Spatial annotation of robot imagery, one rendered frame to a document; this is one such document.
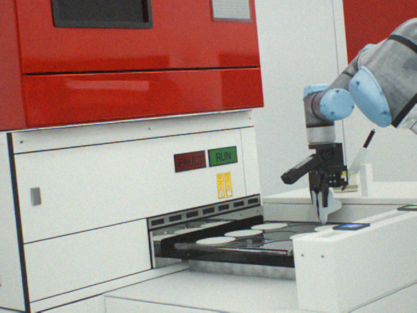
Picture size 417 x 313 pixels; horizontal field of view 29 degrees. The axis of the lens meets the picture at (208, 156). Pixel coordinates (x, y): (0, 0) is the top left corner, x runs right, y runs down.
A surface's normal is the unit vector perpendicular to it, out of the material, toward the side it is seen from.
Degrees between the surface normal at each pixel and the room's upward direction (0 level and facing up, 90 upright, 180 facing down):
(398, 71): 76
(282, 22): 90
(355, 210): 90
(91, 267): 90
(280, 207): 90
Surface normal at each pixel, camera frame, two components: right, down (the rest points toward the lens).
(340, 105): 0.22, 0.03
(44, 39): 0.73, -0.04
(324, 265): -0.68, 0.10
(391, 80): -0.04, -0.15
